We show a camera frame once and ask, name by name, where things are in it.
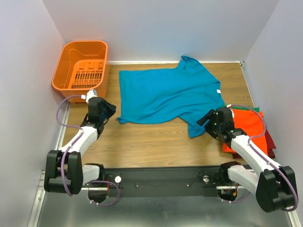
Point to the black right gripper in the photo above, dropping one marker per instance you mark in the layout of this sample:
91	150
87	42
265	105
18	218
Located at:
211	114

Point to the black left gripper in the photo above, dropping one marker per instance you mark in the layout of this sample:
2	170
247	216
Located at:
111	108

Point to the blue t-shirt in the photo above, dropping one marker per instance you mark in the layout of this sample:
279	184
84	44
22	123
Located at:
188	91

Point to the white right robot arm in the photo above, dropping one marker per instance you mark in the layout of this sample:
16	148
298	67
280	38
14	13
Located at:
273	185

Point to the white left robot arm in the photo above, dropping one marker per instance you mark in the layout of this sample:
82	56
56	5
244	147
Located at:
64	171

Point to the orange folded t-shirt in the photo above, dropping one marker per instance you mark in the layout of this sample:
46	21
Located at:
252	125

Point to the orange plastic basket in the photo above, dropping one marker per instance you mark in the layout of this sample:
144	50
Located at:
83	65

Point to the green folded t-shirt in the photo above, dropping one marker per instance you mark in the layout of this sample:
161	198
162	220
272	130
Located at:
246	108

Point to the dark red folded t-shirt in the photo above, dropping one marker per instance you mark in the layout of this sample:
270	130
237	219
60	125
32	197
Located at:
270	145

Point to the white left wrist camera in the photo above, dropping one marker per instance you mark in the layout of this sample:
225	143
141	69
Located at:
90	94

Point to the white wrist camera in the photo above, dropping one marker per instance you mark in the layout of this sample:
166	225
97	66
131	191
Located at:
232	112
90	94

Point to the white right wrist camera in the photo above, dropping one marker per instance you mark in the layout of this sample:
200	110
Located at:
232	112

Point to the black mounting base plate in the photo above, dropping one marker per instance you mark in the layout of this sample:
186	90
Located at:
165	182

